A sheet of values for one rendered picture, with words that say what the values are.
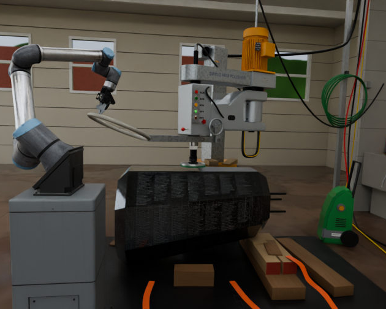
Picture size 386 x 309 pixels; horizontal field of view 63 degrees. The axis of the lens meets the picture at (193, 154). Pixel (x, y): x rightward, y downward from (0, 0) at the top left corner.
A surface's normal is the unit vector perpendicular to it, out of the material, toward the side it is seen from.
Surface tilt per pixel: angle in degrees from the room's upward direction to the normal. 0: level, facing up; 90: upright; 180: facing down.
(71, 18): 90
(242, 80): 90
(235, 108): 90
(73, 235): 90
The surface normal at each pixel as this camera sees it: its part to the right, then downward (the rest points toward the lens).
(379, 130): 0.14, 0.11
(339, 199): -0.18, 0.10
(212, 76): 0.54, 0.11
